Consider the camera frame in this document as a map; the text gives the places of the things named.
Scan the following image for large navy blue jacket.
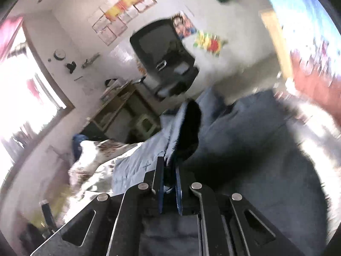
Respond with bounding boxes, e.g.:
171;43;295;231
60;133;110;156
111;89;327;255

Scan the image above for yellow cloth on bed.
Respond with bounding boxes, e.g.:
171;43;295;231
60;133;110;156
29;184;72;229

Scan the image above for white floral bed quilt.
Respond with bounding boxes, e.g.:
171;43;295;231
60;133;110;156
58;139;142;224

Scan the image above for dark blue pillow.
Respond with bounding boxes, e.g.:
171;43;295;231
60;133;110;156
72;134;88;162

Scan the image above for wooden desk with shelves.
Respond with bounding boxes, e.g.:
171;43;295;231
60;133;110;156
80;82;160;143

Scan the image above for red garment hanging outside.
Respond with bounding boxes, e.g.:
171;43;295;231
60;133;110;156
27;79;40;99

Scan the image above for black office chair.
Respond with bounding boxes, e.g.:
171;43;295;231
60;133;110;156
129;19;199;100

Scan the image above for Winnie the Pooh poster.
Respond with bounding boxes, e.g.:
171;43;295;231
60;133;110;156
193;31;228;57

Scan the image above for cartoon character poster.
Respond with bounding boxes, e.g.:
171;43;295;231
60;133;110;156
171;12;197;39

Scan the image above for blue cartoon door curtain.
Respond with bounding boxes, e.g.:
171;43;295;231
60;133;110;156
269;0;340;122

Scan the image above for window with wooden frame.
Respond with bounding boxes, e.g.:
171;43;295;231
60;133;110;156
1;16;74;184

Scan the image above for paper certificates on wall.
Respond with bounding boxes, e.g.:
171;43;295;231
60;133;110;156
88;0;157;46

